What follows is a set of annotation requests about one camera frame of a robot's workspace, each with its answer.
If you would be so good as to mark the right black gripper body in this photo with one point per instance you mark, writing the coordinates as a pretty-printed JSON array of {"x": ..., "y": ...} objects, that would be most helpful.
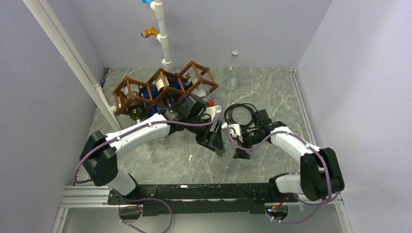
[{"x": 250, "y": 138}]

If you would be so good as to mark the olive green bottle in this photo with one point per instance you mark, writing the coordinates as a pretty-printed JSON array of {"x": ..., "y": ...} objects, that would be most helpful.
[{"x": 136, "y": 111}]

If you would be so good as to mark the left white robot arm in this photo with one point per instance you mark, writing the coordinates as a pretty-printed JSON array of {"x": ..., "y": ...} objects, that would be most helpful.
[{"x": 101, "y": 152}]

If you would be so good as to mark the brown wooden wine rack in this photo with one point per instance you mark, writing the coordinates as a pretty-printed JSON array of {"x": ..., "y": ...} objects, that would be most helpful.
[{"x": 192, "y": 76}]

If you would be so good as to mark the blue labelled clear bottle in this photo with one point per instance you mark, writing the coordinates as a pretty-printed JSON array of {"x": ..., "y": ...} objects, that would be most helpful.
[{"x": 169, "y": 99}]

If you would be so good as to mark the white diagonal pole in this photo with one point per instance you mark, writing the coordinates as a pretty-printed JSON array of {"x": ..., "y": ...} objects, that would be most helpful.
[{"x": 56, "y": 32}]

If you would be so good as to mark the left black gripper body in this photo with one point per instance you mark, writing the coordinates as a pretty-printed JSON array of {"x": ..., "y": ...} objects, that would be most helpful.
[{"x": 203, "y": 135}]

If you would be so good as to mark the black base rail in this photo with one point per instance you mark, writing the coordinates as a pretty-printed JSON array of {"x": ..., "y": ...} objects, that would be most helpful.
[{"x": 161, "y": 199}]

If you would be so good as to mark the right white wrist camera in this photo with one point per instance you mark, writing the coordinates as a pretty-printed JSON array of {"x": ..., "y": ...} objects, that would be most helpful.
[{"x": 235, "y": 131}]

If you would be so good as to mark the white pvc pipe stand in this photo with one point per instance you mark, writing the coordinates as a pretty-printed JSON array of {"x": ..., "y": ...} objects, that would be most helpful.
[{"x": 162, "y": 37}]

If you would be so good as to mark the clear bottle black cap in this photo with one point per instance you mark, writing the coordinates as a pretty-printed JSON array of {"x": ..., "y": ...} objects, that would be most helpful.
[{"x": 201, "y": 93}]

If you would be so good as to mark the orange pipe fitting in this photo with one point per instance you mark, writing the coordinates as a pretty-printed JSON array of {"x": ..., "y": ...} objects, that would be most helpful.
[{"x": 146, "y": 33}]

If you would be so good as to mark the clear glass bottle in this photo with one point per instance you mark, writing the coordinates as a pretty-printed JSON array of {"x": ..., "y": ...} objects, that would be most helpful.
[
  {"x": 227, "y": 144},
  {"x": 231, "y": 72}
]

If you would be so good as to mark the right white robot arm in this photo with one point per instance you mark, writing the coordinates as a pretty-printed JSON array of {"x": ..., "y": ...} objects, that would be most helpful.
[{"x": 320, "y": 175}]

